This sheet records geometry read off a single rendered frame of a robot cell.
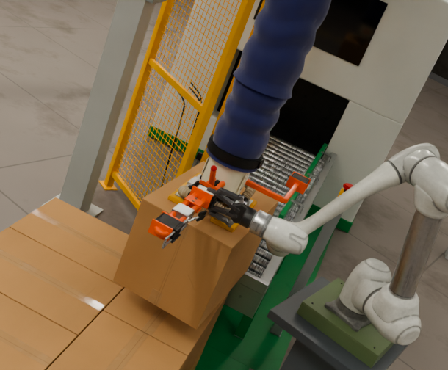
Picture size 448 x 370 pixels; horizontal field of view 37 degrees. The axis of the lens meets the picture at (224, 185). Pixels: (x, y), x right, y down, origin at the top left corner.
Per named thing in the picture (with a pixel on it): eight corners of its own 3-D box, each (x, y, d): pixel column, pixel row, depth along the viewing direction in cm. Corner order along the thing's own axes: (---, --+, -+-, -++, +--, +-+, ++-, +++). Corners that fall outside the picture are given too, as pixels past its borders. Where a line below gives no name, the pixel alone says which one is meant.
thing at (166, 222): (158, 222, 219) (162, 210, 217) (177, 233, 218) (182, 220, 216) (147, 232, 212) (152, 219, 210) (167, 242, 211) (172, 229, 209)
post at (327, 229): (272, 326, 400) (341, 187, 359) (282, 331, 399) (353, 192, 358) (269, 332, 394) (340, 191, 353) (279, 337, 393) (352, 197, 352)
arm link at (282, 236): (261, 237, 235) (260, 244, 248) (300, 257, 233) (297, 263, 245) (275, 211, 237) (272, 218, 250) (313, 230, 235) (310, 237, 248)
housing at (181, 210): (175, 212, 231) (178, 201, 229) (192, 221, 230) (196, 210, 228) (167, 219, 225) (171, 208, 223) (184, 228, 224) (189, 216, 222)
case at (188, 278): (175, 230, 323) (203, 160, 307) (247, 271, 315) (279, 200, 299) (112, 280, 270) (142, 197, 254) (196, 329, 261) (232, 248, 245)
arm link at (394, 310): (390, 313, 279) (421, 350, 262) (358, 319, 272) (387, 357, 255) (446, 153, 240) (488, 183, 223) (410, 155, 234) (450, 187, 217)
